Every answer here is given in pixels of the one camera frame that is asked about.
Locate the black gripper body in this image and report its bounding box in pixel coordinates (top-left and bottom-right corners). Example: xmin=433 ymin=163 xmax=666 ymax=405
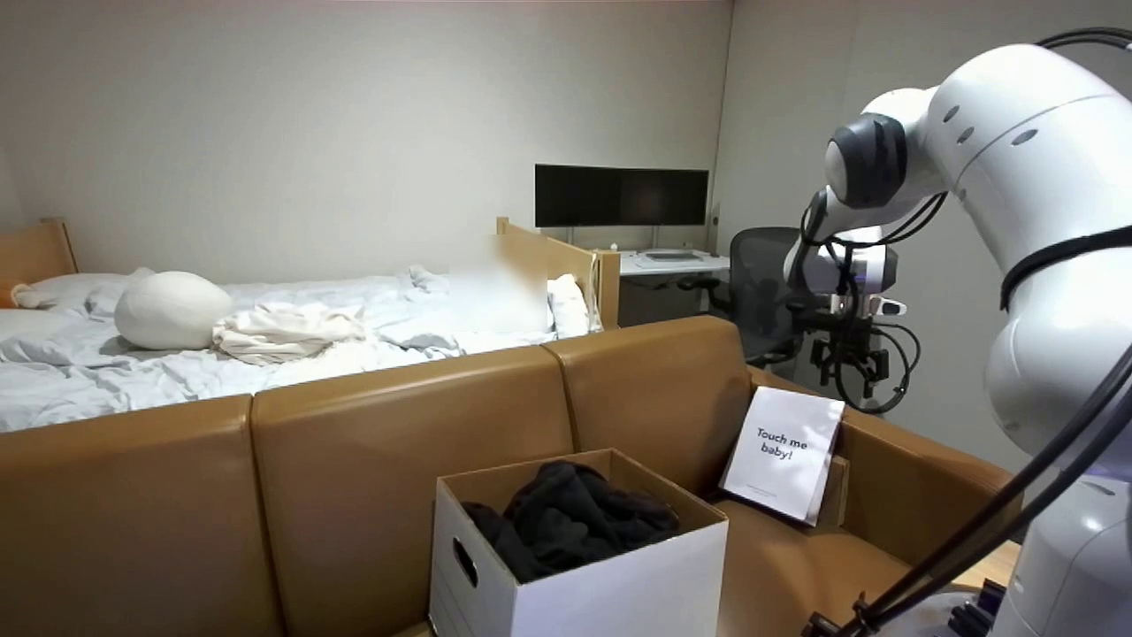
xmin=810 ymin=293 xmax=890 ymax=381

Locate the white paper sheet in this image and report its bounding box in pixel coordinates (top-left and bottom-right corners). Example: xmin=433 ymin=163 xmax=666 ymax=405
xmin=718 ymin=381 xmax=849 ymax=532

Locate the white cardboard storage box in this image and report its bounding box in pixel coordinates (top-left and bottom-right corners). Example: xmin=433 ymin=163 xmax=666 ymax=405
xmin=424 ymin=445 xmax=732 ymax=637

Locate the black mesh office chair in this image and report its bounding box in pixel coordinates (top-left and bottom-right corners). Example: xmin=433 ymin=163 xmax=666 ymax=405
xmin=710 ymin=222 xmax=820 ymax=370

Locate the black computer monitor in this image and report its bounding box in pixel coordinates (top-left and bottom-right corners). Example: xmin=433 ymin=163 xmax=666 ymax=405
xmin=532 ymin=159 xmax=713 ymax=232

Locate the light wooden side table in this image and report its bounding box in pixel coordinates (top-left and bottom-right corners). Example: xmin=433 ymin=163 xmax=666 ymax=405
xmin=953 ymin=539 xmax=1026 ymax=594

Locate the black clothing pile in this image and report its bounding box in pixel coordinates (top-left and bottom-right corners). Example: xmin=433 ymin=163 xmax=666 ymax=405
xmin=460 ymin=458 xmax=681 ymax=582

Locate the bed with white sheets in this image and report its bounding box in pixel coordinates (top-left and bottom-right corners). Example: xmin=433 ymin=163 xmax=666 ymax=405
xmin=0 ymin=260 xmax=604 ymax=434

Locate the cream crumpled cloth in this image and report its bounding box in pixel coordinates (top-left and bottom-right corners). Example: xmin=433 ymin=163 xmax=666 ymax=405
xmin=207 ymin=301 xmax=372 ymax=369

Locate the round white cushion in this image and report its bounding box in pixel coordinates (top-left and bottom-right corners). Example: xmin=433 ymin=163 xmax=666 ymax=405
xmin=113 ymin=267 xmax=238 ymax=353

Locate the flat white pillow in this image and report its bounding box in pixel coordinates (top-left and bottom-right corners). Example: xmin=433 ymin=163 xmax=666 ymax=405
xmin=6 ymin=264 xmax=157 ymax=318

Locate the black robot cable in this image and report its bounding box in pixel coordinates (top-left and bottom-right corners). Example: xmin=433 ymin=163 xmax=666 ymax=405
xmin=805 ymin=28 xmax=1132 ymax=637

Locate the wooden bed frame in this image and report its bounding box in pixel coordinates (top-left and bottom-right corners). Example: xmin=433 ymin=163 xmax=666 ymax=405
xmin=0 ymin=215 xmax=624 ymax=333

